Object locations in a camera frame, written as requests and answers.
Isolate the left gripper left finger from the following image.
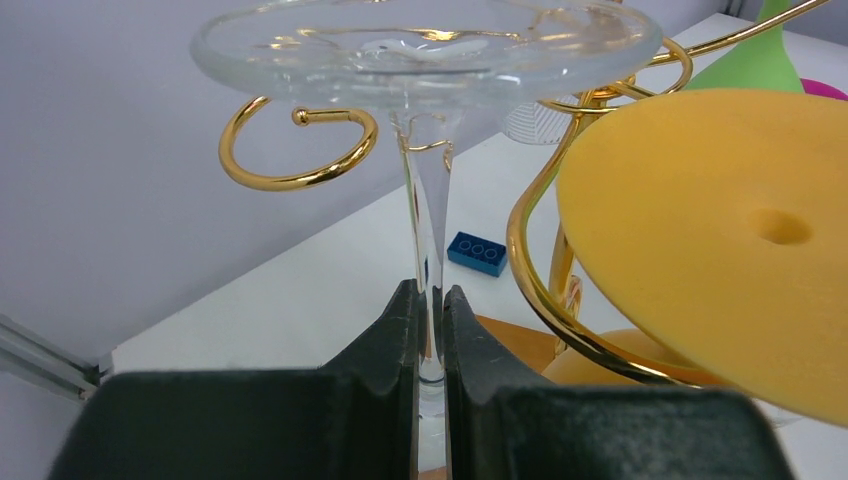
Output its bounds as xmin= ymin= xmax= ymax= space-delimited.
xmin=49 ymin=280 xmax=419 ymax=479

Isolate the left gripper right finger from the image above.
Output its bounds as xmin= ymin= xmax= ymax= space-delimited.
xmin=442 ymin=287 xmax=793 ymax=479

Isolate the clear stemmed wine glass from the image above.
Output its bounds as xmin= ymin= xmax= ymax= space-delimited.
xmin=501 ymin=102 xmax=571 ymax=145

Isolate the orange plastic goblet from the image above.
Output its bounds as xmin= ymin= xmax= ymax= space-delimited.
xmin=557 ymin=89 xmax=847 ymax=425

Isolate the clear tall flute glass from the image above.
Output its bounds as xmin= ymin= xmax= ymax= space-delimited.
xmin=190 ymin=1 xmax=663 ymax=472

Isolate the green plastic goblet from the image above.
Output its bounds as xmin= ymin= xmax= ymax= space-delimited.
xmin=684 ymin=25 xmax=804 ymax=93

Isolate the pink plastic goblet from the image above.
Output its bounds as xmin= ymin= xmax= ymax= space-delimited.
xmin=800 ymin=78 xmax=848 ymax=101

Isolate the dark blue block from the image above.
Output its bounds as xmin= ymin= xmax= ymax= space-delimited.
xmin=447 ymin=231 xmax=507 ymax=277

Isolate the gold wire wine glass rack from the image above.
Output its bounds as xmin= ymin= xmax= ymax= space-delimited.
xmin=218 ymin=0 xmax=833 ymax=389

